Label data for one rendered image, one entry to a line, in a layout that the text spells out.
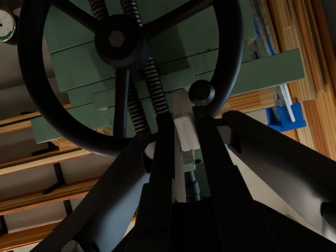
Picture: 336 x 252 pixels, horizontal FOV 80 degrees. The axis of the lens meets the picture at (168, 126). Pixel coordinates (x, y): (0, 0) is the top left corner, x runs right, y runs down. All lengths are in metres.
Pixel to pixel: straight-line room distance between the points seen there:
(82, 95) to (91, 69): 0.06
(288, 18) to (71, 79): 1.63
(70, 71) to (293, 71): 0.47
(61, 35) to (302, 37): 1.66
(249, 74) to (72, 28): 0.39
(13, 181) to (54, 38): 3.33
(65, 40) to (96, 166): 2.70
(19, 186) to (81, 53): 3.33
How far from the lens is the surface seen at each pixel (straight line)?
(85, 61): 0.50
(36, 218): 3.77
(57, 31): 0.55
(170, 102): 0.34
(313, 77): 1.86
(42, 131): 0.55
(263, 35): 1.35
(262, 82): 0.45
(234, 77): 0.25
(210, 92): 0.19
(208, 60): 0.44
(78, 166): 3.23
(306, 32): 1.86
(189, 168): 0.57
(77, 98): 0.50
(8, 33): 0.54
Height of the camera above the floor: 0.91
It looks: 3 degrees up
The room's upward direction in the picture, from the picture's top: 166 degrees clockwise
